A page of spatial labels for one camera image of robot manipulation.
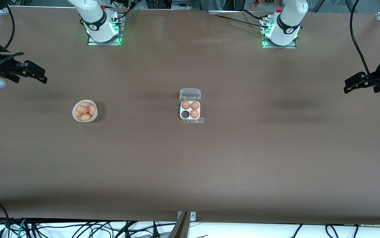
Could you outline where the long black table cable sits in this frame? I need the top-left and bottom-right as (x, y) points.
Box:
(214, 14), (270, 27)

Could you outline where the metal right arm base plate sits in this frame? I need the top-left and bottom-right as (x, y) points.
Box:
(88, 13), (124, 46)

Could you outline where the clear plastic egg carton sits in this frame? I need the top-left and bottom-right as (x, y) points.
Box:
(179, 88), (205, 124)

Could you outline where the dark grey camera pole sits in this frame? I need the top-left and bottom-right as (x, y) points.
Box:
(168, 212), (190, 238)

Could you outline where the tangle of black floor cables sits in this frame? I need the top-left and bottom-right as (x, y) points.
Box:
(0, 217), (177, 238)

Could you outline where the aluminium profile frame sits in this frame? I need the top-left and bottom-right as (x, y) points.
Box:
(145, 0), (172, 10)

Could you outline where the teal floor cable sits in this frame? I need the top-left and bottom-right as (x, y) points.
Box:
(17, 218), (28, 238)

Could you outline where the white round bowl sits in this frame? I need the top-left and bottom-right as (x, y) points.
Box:
(72, 99), (98, 123)

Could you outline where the short black table cable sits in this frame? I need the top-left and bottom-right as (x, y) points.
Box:
(242, 9), (270, 20)

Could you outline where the black cable bunch behind base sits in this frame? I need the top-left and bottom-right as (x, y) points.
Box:
(111, 0), (137, 21)

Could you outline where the metal table edge bracket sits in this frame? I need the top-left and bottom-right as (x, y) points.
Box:
(177, 211), (197, 221)

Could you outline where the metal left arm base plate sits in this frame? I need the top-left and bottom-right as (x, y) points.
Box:
(262, 17), (297, 49)

